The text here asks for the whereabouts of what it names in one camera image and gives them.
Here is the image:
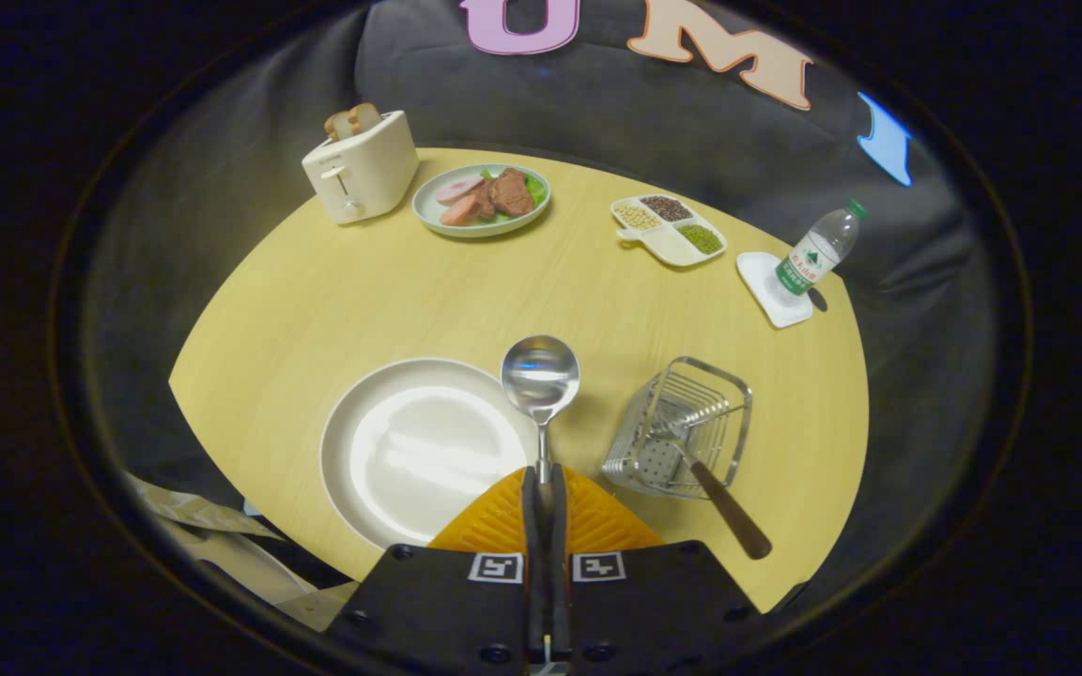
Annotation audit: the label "brown-handled metal utensil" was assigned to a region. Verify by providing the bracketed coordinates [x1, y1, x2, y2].
[665, 418, 774, 561]

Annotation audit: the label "brown meat piece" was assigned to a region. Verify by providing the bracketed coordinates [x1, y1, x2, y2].
[487, 168, 535, 219]

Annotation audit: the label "large white plate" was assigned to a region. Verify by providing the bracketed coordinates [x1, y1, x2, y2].
[319, 357, 543, 552]

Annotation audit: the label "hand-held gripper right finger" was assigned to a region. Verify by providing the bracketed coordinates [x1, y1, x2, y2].
[549, 462, 763, 676]

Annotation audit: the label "pale green plate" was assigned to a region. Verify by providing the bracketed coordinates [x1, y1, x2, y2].
[411, 163, 552, 238]

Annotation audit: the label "white toaster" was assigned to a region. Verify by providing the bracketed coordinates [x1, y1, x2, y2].
[301, 110, 421, 226]

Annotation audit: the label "clear plastic water bottle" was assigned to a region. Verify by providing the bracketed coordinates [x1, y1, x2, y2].
[775, 199, 869, 299]

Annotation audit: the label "metal wire cutlery basket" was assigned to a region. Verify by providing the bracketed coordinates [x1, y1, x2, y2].
[602, 356, 754, 501]

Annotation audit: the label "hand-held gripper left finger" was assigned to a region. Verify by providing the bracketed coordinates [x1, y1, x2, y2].
[325, 467, 548, 676]

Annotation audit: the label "white square coaster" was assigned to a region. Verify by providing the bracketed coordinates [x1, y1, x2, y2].
[736, 252, 815, 330]

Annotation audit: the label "white divided dish with beans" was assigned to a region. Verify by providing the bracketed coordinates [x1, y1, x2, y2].
[611, 194, 728, 269]

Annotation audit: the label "green lettuce leaf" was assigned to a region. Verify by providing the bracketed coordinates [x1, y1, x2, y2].
[479, 168, 549, 224]

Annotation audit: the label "silver metal spoon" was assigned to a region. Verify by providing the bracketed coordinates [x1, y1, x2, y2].
[501, 335, 581, 508]

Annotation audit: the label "beige cardboard pieces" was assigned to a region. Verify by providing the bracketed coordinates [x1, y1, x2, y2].
[123, 469, 360, 633]

